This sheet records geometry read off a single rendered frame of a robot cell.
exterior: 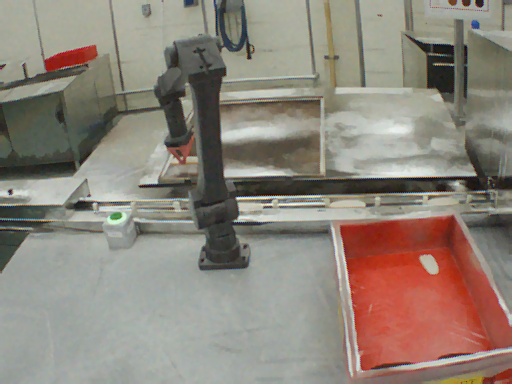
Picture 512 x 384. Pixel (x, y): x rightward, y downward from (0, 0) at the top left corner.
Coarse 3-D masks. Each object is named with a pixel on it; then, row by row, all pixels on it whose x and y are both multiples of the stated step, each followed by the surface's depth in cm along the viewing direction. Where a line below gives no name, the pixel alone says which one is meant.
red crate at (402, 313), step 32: (384, 256) 106; (416, 256) 104; (448, 256) 102; (352, 288) 98; (384, 288) 96; (416, 288) 94; (448, 288) 92; (384, 320) 87; (416, 320) 85; (448, 320) 83; (480, 320) 81; (384, 352) 79; (416, 352) 78; (448, 352) 76
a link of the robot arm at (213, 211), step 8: (208, 208) 106; (216, 208) 106; (224, 208) 107; (208, 216) 106; (216, 216) 106; (224, 216) 107; (208, 224) 106; (216, 224) 107; (224, 224) 107; (208, 232) 106; (216, 232) 107; (224, 232) 108
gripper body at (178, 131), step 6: (180, 120) 131; (168, 126) 132; (174, 126) 131; (180, 126) 131; (186, 126) 134; (192, 126) 138; (174, 132) 132; (180, 132) 132; (186, 132) 134; (168, 138) 133; (174, 138) 133; (180, 138) 132; (168, 144) 132; (180, 144) 132
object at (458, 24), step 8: (456, 24) 169; (456, 32) 171; (456, 40) 173; (456, 48) 175; (456, 56) 176; (456, 64) 178; (456, 72) 180; (456, 80) 182; (456, 88) 183; (456, 96) 185; (456, 104) 187; (456, 112) 188
